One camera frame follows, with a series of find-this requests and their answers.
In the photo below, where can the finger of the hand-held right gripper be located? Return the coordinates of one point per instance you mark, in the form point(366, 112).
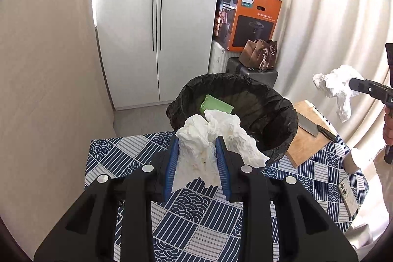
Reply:
point(365, 85)

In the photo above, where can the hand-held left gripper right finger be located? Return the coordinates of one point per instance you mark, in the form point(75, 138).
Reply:
point(221, 163)

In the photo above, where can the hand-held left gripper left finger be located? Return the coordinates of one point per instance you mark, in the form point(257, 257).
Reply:
point(172, 163)

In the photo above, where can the white tissue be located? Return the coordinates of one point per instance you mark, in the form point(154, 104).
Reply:
point(334, 81)
point(199, 139)

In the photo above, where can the green plastic packet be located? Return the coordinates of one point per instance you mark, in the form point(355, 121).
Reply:
point(215, 104)

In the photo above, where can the bin with black bag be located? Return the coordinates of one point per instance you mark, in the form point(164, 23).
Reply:
point(270, 120)

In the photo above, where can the person's right forearm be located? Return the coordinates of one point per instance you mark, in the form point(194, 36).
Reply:
point(383, 185)

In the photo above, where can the person's right hand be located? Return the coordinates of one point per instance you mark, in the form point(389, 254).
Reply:
point(387, 130)

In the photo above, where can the blue patterned tablecloth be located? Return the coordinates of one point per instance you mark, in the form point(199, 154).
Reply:
point(190, 219)

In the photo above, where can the white cup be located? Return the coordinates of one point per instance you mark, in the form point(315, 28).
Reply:
point(354, 159)

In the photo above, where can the cream curtain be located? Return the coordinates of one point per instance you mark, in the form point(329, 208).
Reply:
point(322, 19)

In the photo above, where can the wooden cutting board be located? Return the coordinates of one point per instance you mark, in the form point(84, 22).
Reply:
point(307, 148)

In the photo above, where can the black suitcase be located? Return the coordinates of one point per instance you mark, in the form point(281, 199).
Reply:
point(233, 65)

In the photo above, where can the white radiator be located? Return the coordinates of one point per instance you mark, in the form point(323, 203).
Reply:
point(216, 56)

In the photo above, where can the brown handbag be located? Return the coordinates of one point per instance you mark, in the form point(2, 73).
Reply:
point(258, 54)

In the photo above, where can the white smartphone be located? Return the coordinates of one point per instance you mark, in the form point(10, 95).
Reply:
point(348, 197)

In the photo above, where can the orange cardboard box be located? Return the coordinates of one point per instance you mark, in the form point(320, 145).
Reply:
point(254, 10)

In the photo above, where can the white wardrobe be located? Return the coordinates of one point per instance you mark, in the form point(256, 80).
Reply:
point(129, 35)

